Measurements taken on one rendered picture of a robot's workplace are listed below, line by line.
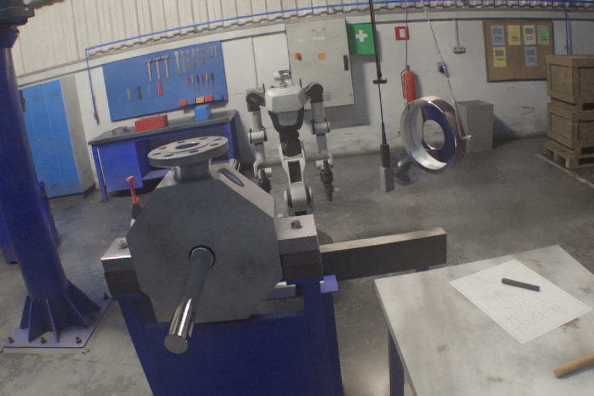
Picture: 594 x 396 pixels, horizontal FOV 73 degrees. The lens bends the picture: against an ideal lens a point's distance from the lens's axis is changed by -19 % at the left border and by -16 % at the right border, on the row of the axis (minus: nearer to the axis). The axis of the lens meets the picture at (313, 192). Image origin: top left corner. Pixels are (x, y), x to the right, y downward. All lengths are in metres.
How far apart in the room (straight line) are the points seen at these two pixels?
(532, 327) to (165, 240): 1.14
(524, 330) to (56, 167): 6.59
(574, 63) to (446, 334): 4.81
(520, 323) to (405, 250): 0.73
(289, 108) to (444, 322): 2.18
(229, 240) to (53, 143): 5.81
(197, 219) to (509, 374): 0.99
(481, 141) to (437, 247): 4.76
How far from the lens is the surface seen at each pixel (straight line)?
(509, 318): 1.46
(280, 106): 3.26
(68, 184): 7.15
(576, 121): 5.95
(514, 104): 7.42
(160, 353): 1.78
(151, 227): 1.50
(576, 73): 5.89
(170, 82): 6.79
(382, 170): 2.37
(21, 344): 3.63
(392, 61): 6.74
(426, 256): 2.01
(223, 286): 1.54
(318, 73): 6.30
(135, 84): 6.95
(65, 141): 7.00
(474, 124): 6.57
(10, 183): 3.26
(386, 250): 1.95
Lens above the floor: 1.69
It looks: 18 degrees down
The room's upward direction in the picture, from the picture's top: 7 degrees counter-clockwise
